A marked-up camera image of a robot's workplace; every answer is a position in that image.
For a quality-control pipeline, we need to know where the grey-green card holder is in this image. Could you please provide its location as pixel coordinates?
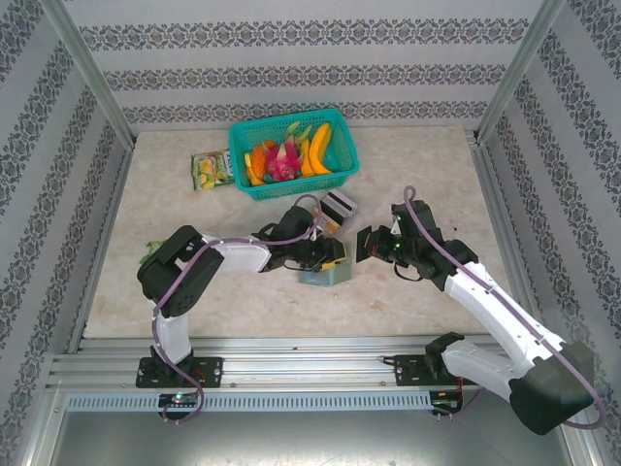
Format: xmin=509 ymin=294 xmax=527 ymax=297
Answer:
xmin=297 ymin=260 xmax=352 ymax=289

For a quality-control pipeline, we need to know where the clear plastic card box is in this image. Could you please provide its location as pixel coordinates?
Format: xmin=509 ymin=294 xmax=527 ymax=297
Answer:
xmin=312 ymin=190 xmax=361 ymax=243

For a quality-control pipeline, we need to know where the white card with black stripe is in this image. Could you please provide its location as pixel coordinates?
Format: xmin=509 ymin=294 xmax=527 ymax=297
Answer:
xmin=322 ymin=191 xmax=359 ymax=218

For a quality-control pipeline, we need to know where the teal plastic basket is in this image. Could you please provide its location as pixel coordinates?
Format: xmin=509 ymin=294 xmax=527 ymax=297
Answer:
xmin=228 ymin=107 xmax=362 ymax=203

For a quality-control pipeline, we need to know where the pink dragon fruit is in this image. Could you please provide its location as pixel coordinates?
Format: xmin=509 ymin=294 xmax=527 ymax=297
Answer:
xmin=265 ymin=138 xmax=302 ymax=182

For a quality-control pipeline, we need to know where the long yellow orange fruit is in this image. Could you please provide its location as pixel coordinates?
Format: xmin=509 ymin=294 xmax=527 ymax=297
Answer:
xmin=300 ymin=122 xmax=335 ymax=177

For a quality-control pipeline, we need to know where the yellow green snack bag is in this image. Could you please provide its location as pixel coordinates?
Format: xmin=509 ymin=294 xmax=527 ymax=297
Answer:
xmin=190 ymin=148 xmax=235 ymax=192

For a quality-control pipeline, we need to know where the small controller circuit board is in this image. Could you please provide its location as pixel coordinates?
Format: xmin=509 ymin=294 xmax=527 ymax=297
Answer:
xmin=159 ymin=392 xmax=200 ymax=407
xmin=433 ymin=390 xmax=465 ymax=412

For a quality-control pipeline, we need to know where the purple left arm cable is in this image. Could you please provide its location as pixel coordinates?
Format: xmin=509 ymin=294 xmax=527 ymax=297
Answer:
xmin=150 ymin=193 xmax=325 ymax=427

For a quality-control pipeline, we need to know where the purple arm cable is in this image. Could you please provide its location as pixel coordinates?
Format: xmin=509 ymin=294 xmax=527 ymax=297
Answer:
xmin=150 ymin=193 xmax=325 ymax=427
xmin=403 ymin=184 xmax=606 ymax=431

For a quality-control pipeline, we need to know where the aluminium table side rail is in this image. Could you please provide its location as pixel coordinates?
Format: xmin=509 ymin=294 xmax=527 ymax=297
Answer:
xmin=470 ymin=138 xmax=554 ymax=350

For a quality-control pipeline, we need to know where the aluminium mounting rail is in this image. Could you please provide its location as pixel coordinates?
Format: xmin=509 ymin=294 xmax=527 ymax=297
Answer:
xmin=48 ymin=337 xmax=569 ymax=390

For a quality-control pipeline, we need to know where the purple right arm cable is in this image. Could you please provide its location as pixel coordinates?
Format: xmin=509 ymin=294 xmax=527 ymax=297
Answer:
xmin=403 ymin=184 xmax=606 ymax=431

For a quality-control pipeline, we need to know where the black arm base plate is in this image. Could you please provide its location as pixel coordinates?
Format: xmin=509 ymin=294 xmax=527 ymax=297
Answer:
xmin=136 ymin=356 xmax=224 ymax=389
xmin=393 ymin=353 xmax=482 ymax=387

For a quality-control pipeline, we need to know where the slotted grey cable duct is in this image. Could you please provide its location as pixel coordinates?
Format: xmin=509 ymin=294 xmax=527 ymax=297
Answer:
xmin=65 ymin=391 xmax=433 ymax=413

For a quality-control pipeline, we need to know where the aluminium frame post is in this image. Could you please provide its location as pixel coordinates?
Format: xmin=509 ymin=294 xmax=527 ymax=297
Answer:
xmin=474 ymin=0 xmax=569 ymax=147
xmin=37 ymin=0 xmax=137 ymax=147

